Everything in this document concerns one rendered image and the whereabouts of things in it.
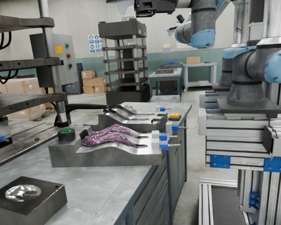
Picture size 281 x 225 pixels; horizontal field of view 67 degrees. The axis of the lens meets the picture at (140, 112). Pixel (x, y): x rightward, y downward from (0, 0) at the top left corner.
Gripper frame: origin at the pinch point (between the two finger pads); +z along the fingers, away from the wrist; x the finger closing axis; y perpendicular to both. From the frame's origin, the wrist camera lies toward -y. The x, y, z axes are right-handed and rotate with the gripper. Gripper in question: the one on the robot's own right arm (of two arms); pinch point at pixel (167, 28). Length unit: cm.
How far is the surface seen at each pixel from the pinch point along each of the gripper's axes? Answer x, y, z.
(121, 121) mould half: -79, 47, -13
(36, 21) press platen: -86, -18, 40
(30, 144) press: -119, 51, 29
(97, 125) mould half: -86, 48, 3
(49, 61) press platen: -87, 7, 38
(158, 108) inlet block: -30, 58, -3
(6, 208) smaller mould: -150, 39, -39
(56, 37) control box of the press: -66, -8, 58
